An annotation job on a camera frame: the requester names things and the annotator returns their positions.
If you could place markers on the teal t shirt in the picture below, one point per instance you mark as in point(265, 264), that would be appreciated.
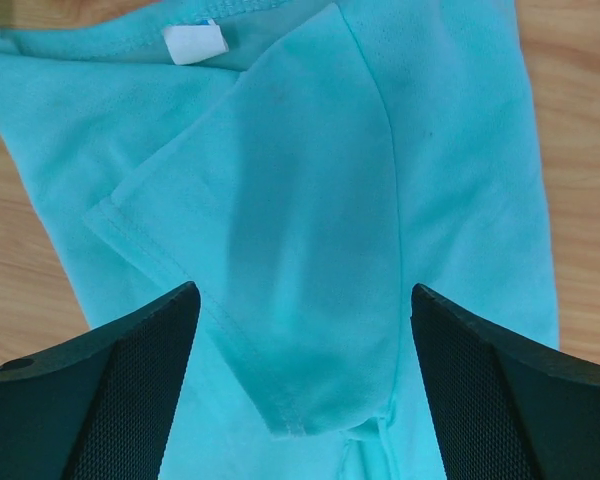
point(305, 163)

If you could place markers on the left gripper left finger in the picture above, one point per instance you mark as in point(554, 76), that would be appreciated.
point(100, 405)

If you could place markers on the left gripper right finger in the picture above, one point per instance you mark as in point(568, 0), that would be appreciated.
point(504, 406)

